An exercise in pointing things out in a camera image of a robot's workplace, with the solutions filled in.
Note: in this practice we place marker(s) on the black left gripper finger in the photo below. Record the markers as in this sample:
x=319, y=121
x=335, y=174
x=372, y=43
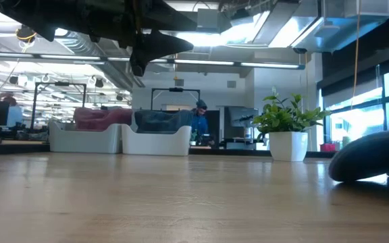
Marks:
x=157, y=45
x=171, y=18

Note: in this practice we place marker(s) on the red cap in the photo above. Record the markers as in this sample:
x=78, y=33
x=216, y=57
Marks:
x=100, y=118

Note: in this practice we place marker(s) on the dark blue smooth cap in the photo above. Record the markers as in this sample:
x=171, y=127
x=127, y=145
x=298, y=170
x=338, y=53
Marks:
x=370, y=155

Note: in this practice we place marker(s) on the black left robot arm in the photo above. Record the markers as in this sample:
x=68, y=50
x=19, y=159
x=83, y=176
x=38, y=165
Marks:
x=46, y=13

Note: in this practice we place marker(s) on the long linear ceiling light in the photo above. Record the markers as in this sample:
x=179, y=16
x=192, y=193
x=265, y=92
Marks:
x=214, y=62

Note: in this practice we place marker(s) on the person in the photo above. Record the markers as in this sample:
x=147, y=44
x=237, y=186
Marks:
x=12, y=113
x=199, y=123

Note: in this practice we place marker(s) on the white plastic bin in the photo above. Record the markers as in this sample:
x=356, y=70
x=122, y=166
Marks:
x=86, y=141
x=155, y=143

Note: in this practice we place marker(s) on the green leafy plant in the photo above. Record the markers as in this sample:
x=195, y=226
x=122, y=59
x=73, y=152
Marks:
x=282, y=116

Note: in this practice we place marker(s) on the white plant pot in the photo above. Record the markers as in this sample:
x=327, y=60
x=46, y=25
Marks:
x=287, y=146

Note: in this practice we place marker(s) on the small red box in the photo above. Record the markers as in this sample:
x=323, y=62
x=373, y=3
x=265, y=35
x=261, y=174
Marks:
x=328, y=147

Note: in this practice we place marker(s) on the black metal frame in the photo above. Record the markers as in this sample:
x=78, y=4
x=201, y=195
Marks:
x=61, y=83
x=176, y=89

